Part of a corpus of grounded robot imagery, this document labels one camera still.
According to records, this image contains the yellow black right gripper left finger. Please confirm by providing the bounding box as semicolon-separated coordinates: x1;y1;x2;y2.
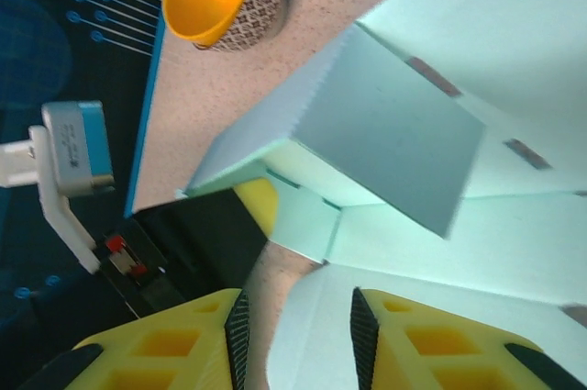
63;287;252;390

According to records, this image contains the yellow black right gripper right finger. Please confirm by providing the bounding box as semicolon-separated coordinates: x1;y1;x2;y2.
350;286;577;390

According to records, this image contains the light blue paper box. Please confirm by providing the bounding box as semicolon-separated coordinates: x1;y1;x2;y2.
175;0;587;390

